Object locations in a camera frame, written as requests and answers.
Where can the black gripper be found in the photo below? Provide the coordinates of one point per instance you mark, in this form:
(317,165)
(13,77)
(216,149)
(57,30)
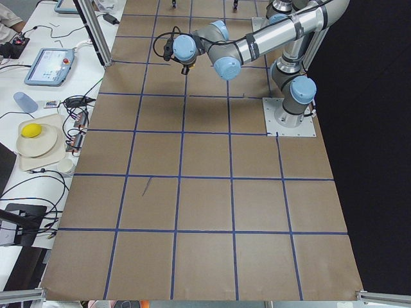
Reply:
(184,65)

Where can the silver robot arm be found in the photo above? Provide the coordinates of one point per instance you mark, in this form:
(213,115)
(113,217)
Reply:
(293,24)
(277,7)

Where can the black monitor stand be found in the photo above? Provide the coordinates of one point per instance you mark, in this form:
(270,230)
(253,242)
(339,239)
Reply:
(20,224)

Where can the black power adapter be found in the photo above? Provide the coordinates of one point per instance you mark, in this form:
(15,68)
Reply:
(110,19)

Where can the teach pendant with screen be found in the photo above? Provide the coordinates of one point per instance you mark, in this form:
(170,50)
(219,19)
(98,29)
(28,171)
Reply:
(50,67)

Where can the beige tray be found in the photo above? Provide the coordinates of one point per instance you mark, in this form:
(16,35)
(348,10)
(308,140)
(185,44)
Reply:
(58,151)

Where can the white paper cup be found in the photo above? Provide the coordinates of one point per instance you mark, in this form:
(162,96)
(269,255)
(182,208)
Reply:
(66,167)

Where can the translucent blue cup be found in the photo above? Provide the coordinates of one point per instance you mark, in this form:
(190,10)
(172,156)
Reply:
(26,103)

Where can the beige round plate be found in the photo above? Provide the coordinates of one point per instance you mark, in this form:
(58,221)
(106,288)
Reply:
(34,147)

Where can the yellow lemon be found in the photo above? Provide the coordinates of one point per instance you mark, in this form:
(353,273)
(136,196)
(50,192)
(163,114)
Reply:
(31,130)

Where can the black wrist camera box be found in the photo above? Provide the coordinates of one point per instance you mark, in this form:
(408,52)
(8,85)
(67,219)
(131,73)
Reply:
(168,49)

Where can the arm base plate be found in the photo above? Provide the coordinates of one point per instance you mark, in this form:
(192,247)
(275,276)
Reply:
(258,23)
(279,123)

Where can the aluminium frame post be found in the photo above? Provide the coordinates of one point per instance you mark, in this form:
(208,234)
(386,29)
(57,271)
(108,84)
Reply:
(92,26)

